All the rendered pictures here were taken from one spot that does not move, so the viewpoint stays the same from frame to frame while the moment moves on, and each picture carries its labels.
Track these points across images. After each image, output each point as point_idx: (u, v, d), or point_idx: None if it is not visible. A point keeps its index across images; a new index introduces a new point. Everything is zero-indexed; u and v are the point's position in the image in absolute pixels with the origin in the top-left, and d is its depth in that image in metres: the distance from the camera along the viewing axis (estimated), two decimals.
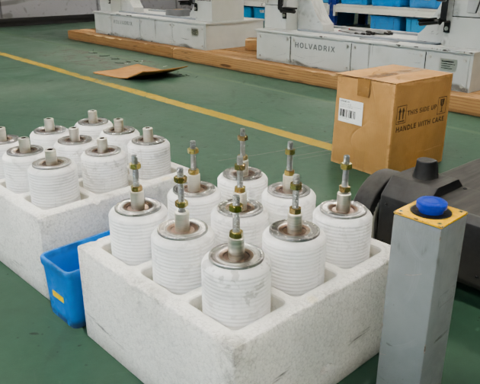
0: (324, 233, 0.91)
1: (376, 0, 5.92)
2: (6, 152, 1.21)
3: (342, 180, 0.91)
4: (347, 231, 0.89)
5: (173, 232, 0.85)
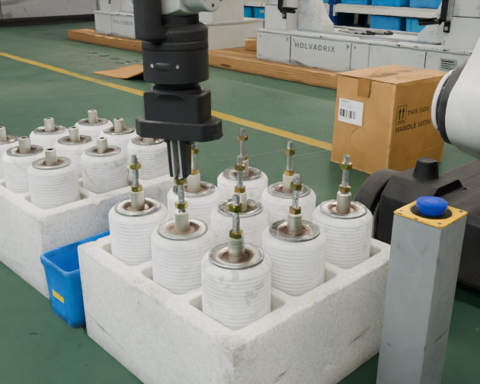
0: (324, 233, 0.91)
1: (376, 0, 5.92)
2: (6, 152, 1.21)
3: (342, 180, 0.91)
4: (347, 231, 0.89)
5: (173, 232, 0.85)
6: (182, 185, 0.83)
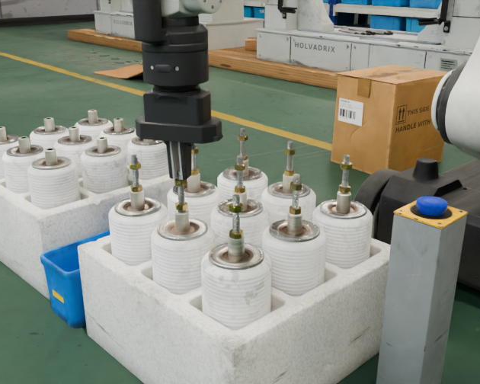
0: (324, 233, 0.91)
1: (376, 0, 5.92)
2: (6, 152, 1.21)
3: (342, 180, 0.91)
4: (347, 231, 0.89)
5: (173, 232, 0.85)
6: (177, 186, 0.83)
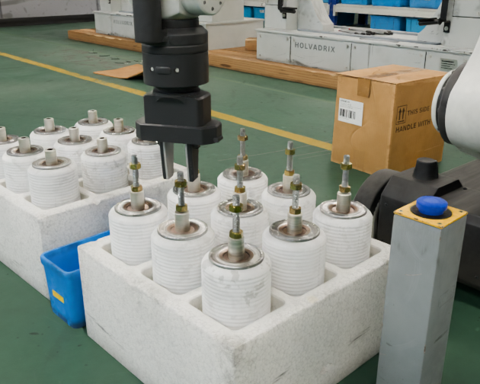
0: (324, 233, 0.91)
1: (376, 0, 5.92)
2: (6, 152, 1.21)
3: (342, 180, 0.91)
4: (347, 231, 0.89)
5: (173, 232, 0.85)
6: (182, 187, 0.84)
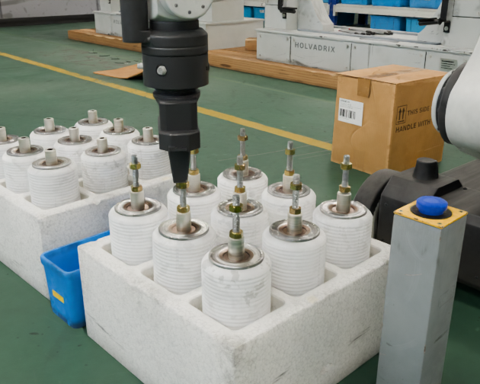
0: (324, 233, 0.91)
1: (376, 0, 5.92)
2: (6, 152, 1.21)
3: (342, 180, 0.91)
4: (347, 231, 0.89)
5: (174, 228, 0.86)
6: (180, 188, 0.84)
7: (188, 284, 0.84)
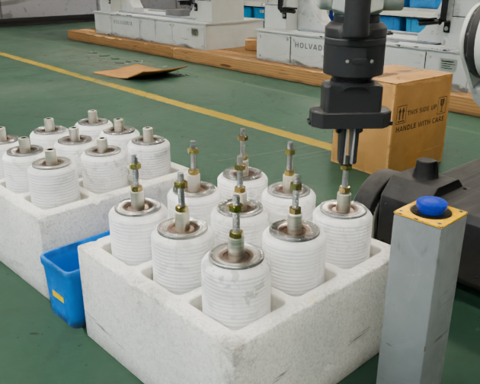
0: (324, 233, 0.91)
1: None
2: (6, 152, 1.21)
3: (347, 182, 0.91)
4: (347, 231, 0.89)
5: (173, 228, 0.87)
6: (178, 187, 0.84)
7: (187, 283, 0.84)
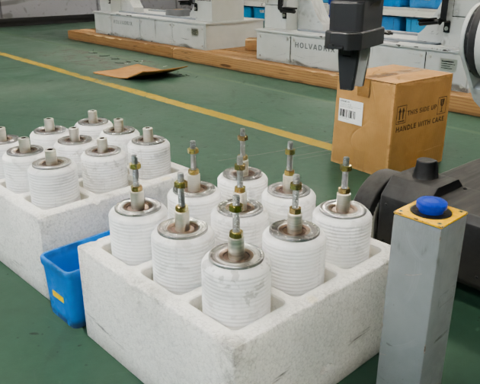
0: None
1: None
2: (6, 152, 1.21)
3: (342, 182, 0.91)
4: (337, 230, 0.89)
5: (173, 228, 0.87)
6: (178, 187, 0.84)
7: (187, 283, 0.84)
